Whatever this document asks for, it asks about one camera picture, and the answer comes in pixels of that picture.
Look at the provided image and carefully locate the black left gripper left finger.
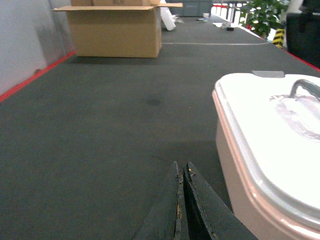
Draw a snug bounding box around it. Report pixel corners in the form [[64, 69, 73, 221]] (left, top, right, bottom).
[[133, 161, 184, 240]]

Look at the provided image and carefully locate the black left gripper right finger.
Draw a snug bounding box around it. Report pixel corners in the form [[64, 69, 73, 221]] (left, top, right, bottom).
[[183, 161, 257, 240]]

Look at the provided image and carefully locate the white lid grey handle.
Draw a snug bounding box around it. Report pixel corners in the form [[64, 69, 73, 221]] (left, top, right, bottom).
[[213, 73, 320, 222]]

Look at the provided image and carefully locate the pink plastic storage box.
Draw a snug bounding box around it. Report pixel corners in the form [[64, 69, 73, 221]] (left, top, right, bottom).
[[212, 90, 320, 240]]

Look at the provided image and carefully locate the brown cardboard box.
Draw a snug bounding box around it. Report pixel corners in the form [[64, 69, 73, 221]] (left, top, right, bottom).
[[54, 2, 183, 58]]

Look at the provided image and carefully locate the black felt table mat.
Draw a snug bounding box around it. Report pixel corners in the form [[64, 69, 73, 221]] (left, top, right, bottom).
[[0, 16, 320, 240]]

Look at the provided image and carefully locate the yellow black striped bollard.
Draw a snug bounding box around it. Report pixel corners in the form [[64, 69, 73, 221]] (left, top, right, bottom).
[[272, 28, 285, 49]]

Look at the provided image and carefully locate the green potted plant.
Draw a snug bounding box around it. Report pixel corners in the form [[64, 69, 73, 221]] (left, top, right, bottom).
[[240, 0, 291, 39]]

